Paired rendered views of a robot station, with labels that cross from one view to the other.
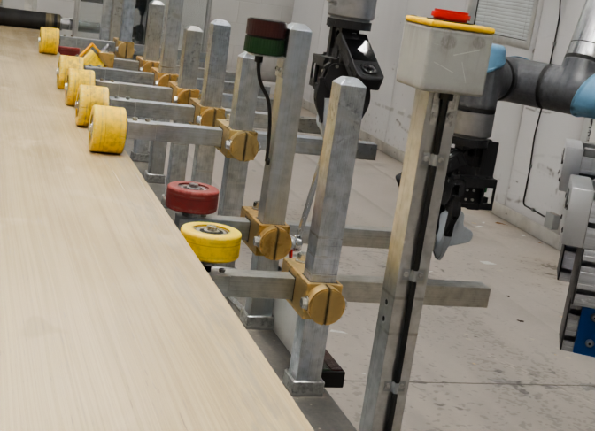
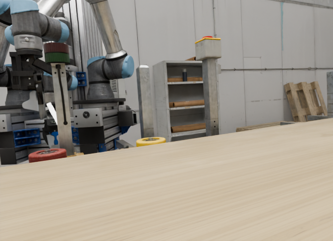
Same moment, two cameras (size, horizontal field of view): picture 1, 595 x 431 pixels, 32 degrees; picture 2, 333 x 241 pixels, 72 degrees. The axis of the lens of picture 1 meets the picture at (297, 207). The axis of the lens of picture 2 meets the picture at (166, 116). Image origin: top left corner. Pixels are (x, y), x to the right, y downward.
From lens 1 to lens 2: 1.53 m
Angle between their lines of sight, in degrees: 94
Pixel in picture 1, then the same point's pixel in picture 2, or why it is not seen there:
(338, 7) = (35, 44)
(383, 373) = not seen: hidden behind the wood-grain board
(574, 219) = (100, 118)
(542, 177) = not seen: outside the picture
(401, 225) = (214, 98)
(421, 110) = (213, 64)
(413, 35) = (212, 43)
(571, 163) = (8, 120)
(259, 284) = not seen: hidden behind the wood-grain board
